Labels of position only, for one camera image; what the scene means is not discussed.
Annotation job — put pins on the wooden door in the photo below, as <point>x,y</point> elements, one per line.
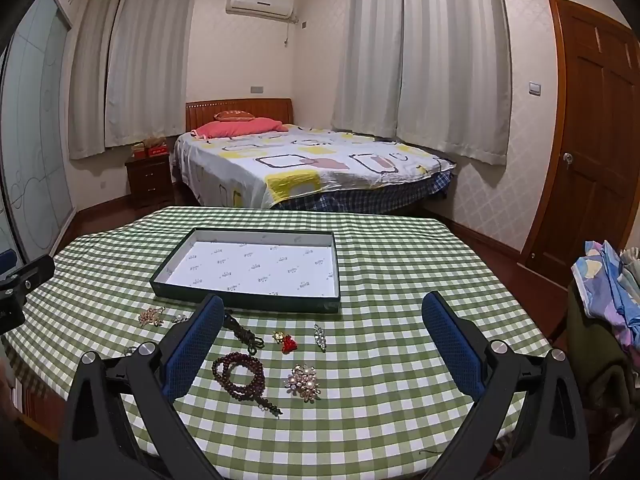
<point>590,135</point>

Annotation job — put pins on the blue plaid bed sheet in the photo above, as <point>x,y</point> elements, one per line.
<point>380,196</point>

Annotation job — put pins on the wall light switch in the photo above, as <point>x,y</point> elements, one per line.
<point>535,88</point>

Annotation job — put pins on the metal door lock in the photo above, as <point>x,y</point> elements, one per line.
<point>567,159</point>

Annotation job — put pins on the red box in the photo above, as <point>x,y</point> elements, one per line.
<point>156,149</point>

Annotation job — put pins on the floral blue cloth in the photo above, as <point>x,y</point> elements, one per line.
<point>607,280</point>

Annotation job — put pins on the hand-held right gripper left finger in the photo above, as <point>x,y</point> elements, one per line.
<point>192,345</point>

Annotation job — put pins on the dark green box tray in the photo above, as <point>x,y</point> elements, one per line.
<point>250,270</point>

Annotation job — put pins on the wooden bed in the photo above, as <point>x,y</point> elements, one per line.
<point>235,107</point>

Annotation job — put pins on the dark tassel pendant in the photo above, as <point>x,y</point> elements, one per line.
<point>245,332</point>

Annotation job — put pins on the red and gold charm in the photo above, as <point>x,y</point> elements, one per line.
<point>289,344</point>

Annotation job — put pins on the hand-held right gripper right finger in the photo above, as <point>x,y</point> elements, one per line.
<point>452,345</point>

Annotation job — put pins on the small silver earring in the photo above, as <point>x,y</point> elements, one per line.
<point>130,351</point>

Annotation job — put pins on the green checked tablecloth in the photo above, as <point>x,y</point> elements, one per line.
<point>380,270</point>

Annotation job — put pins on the white patterned bedspread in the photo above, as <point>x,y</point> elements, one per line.
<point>300,160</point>

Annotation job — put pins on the red cushion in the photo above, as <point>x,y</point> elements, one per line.
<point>232,115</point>

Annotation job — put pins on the pink pillow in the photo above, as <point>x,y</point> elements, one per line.
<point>235,128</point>

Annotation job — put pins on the glass wardrobe sliding door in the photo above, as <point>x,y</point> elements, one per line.
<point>40,135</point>

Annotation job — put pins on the white curtain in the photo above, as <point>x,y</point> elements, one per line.
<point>367,50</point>
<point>90,70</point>
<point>150,60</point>
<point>455,60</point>

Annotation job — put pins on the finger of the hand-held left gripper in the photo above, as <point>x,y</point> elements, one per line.
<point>6,261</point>
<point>31,269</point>

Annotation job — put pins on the dark wooden nightstand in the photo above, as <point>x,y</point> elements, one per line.
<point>150,180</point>

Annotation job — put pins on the white air conditioner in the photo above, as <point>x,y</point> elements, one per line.
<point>259,2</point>

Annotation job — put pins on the dark green cloth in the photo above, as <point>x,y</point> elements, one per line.
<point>600,360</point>

